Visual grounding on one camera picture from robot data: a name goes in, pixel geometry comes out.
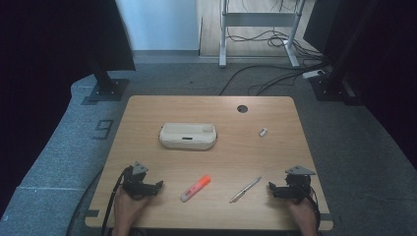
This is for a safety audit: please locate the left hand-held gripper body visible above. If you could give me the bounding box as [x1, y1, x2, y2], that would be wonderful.
[122, 160, 155, 202]

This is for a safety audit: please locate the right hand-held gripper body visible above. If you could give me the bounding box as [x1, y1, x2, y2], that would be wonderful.
[282, 164, 317, 203]

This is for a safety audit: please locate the orange highlighter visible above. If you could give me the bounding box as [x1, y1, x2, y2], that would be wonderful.
[180, 174, 211, 204]

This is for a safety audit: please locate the white pencil case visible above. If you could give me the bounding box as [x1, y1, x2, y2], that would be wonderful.
[158, 122, 218, 151]

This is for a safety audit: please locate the person's left hand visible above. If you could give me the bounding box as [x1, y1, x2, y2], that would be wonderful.
[112, 187, 151, 228]

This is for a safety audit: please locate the person's right hand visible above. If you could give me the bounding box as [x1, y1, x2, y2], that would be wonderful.
[286, 196, 319, 228]

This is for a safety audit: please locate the silver pen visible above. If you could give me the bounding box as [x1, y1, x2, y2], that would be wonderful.
[228, 176, 263, 205]

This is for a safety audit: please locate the white power strip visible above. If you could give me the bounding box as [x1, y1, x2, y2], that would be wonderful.
[301, 69, 326, 80]

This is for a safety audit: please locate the black curtain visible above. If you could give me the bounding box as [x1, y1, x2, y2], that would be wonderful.
[303, 0, 417, 169]

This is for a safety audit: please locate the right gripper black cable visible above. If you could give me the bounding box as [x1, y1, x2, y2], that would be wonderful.
[308, 186, 323, 232]

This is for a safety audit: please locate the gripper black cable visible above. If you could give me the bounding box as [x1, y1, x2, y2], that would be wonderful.
[99, 166, 132, 236]
[308, 186, 323, 232]

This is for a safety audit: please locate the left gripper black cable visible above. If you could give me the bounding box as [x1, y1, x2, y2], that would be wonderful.
[99, 166, 132, 236]

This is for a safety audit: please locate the black stand with base plate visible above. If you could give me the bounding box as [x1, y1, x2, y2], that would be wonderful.
[87, 57, 131, 102]
[309, 0, 366, 106]

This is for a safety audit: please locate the long black floor cable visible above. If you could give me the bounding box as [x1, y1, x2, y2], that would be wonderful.
[218, 62, 330, 97]

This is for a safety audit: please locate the tangle of black cables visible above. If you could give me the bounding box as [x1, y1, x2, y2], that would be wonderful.
[226, 29, 326, 62]

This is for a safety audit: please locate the white metal desk frame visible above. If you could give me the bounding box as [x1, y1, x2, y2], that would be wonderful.
[218, 0, 308, 69]

